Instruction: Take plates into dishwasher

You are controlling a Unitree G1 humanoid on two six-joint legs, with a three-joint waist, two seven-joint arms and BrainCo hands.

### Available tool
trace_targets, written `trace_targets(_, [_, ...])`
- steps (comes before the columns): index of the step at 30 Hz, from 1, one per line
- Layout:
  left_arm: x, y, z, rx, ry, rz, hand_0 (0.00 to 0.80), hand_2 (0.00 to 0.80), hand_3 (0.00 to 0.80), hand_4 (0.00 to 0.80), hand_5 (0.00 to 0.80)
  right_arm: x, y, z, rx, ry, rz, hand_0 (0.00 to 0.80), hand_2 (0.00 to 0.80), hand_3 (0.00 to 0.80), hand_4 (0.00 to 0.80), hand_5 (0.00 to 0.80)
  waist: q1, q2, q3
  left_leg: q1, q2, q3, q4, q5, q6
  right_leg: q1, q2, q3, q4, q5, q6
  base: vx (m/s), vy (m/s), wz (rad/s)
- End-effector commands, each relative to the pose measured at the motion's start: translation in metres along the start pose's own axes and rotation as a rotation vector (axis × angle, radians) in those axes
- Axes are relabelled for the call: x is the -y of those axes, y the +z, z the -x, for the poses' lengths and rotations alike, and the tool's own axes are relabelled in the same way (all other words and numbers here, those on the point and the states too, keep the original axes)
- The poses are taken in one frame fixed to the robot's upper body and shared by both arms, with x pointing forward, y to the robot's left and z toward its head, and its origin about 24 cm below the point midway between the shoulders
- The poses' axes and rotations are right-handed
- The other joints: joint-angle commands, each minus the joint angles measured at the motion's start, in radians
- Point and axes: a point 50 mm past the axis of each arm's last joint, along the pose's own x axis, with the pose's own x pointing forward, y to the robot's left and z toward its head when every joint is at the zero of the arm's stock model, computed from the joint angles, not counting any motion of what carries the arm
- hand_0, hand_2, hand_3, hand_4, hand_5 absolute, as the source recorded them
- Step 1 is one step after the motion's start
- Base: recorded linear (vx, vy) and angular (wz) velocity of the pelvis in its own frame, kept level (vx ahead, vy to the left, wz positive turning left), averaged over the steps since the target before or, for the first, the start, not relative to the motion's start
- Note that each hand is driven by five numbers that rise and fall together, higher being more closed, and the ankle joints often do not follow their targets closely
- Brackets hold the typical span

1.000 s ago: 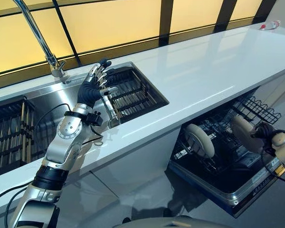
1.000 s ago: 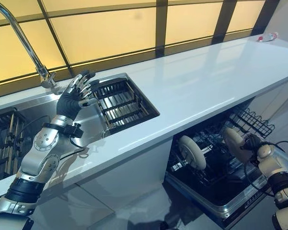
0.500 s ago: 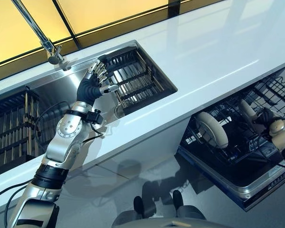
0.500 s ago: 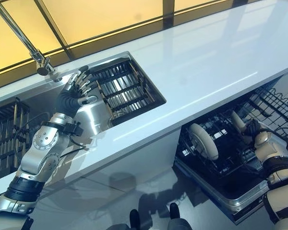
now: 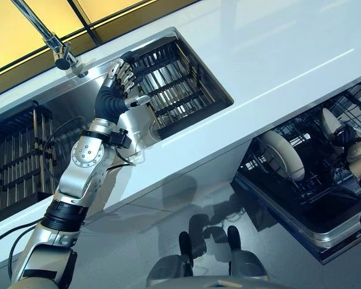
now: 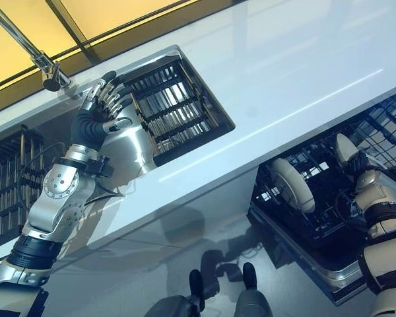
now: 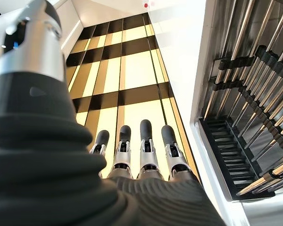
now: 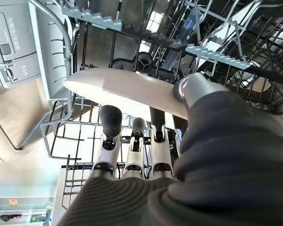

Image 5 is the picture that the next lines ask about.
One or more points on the white base cabinet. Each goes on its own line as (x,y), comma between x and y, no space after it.
(183,168)

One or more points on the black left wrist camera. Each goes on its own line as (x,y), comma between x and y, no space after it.
(120,139)

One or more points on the small black sink drying rack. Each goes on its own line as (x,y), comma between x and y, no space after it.
(174,87)

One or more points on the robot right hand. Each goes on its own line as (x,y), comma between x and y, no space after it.
(347,135)

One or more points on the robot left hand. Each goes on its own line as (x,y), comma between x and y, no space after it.
(109,100)

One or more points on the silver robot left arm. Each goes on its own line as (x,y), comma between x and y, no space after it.
(84,174)

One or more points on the large black sink drying rack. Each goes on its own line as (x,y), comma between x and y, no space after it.
(18,162)

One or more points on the beige round ceramic plate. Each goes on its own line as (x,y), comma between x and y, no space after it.
(285,156)
(329,123)

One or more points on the chrome gooseneck kitchen faucet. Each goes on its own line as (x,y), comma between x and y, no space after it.
(52,42)

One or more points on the stainless steel kitchen sink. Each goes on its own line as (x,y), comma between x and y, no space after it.
(75,102)

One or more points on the dark window frame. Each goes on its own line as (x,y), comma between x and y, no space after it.
(94,34)

